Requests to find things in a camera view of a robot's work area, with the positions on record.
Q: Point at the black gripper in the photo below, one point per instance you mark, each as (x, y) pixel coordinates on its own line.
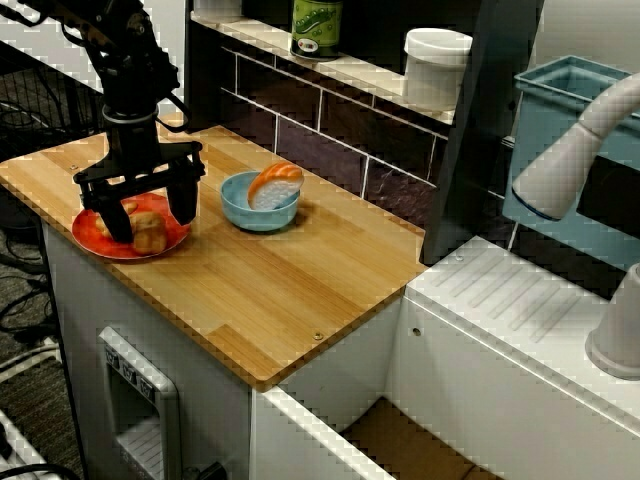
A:
(135, 155)

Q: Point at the brown toy chicken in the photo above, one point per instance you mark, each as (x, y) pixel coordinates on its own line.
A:
(150, 235)

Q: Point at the light blue bowl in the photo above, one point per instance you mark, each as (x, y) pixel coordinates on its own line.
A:
(260, 217)

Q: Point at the salmon sushi toy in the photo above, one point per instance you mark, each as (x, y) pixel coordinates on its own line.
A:
(275, 192)

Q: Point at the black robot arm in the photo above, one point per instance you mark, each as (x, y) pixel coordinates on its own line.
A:
(130, 60)

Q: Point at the red plate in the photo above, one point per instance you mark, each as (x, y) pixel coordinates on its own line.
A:
(85, 232)

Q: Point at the white kitchen cabinet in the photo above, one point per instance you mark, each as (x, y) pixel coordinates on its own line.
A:
(75, 300)

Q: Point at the dark shelf upright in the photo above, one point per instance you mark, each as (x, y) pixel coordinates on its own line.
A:
(475, 150)
(200, 75)

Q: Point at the grey dispenser panel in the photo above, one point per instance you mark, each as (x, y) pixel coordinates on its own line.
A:
(165, 400)

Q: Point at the green can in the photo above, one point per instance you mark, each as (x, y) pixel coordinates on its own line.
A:
(315, 30)

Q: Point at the white plastic cup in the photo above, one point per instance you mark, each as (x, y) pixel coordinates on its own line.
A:
(435, 75)

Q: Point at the brown cardboard sheet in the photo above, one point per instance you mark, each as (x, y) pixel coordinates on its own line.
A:
(400, 440)

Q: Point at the white toy sink unit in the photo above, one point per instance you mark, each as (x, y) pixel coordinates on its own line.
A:
(500, 360)

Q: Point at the grey toy faucet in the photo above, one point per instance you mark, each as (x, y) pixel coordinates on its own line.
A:
(560, 170)

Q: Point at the teal plastic box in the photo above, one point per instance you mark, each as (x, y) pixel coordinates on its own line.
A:
(550, 100)

